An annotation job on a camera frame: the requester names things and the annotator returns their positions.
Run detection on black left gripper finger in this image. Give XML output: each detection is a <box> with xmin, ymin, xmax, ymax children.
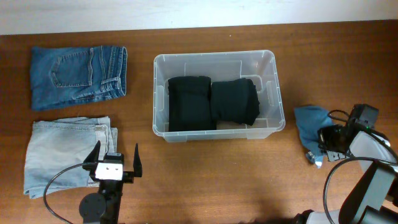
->
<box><xmin>82</xmin><ymin>141</ymin><xmax>101</xmax><ymax>170</ymax></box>
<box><xmin>133</xmin><ymin>143</ymin><xmax>142</xmax><ymax>177</ymax></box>

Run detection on blue garment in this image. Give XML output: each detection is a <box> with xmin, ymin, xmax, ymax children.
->
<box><xmin>294</xmin><ymin>106</ymin><xmax>333</xmax><ymax>169</ymax></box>

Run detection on black garment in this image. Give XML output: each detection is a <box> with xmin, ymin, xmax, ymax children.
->
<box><xmin>168</xmin><ymin>76</ymin><xmax>216</xmax><ymax>132</ymax></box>

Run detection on dark navy garment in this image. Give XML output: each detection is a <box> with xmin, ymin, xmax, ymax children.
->
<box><xmin>210</xmin><ymin>78</ymin><xmax>260</xmax><ymax>126</ymax></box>

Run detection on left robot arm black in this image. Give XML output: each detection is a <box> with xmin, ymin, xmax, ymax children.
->
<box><xmin>79</xmin><ymin>142</ymin><xmax>142</xmax><ymax>224</ymax></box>

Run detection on light blue folded jeans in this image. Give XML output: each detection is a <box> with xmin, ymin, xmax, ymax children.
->
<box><xmin>24</xmin><ymin>116</ymin><xmax>118</xmax><ymax>199</ymax></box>

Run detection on dark blue folded jeans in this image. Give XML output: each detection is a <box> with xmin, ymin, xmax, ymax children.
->
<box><xmin>30</xmin><ymin>45</ymin><xmax>127</xmax><ymax>111</ymax></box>

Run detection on clear plastic storage bin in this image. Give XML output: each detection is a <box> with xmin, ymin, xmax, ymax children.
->
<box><xmin>152</xmin><ymin>50</ymin><xmax>285</xmax><ymax>142</ymax></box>

